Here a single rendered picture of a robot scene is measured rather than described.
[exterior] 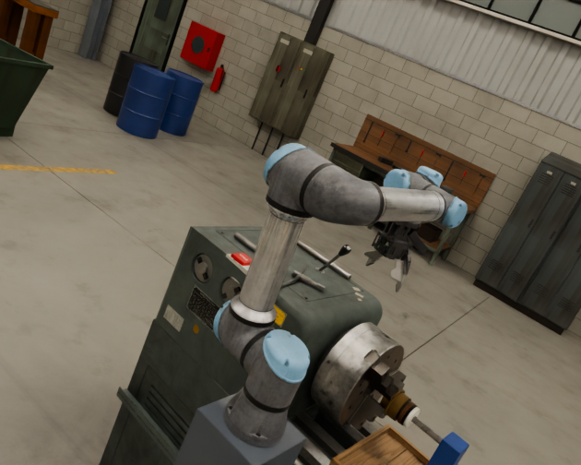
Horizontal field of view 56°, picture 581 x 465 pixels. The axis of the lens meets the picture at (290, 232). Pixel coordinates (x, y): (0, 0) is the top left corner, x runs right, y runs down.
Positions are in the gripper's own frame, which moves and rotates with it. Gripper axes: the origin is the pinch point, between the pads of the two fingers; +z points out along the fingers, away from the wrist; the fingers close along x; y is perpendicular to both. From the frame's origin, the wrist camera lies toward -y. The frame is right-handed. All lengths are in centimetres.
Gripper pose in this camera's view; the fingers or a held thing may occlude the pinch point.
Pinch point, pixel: (382, 279)
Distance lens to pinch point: 166.6
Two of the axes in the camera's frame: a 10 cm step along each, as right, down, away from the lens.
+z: -3.8, 8.7, 3.0
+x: 4.8, 4.7, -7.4
